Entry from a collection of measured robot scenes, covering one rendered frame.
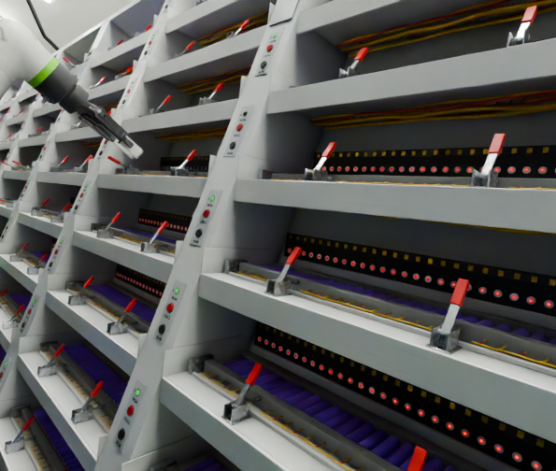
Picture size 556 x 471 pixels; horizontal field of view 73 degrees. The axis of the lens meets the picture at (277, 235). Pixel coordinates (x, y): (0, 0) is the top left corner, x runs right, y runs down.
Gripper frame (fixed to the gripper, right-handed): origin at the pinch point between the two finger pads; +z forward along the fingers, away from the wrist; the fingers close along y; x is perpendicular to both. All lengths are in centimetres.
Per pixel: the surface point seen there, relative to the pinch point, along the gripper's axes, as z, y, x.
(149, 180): 4.0, 17.0, -8.9
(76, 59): -7, -158, 74
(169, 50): -3.1, -18.1, 43.8
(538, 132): 19, 97, 16
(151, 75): -4.1, -12.5, 28.7
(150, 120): -0.3, 2.1, 10.4
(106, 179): 4.2, -11.3, -9.3
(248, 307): 9, 66, -30
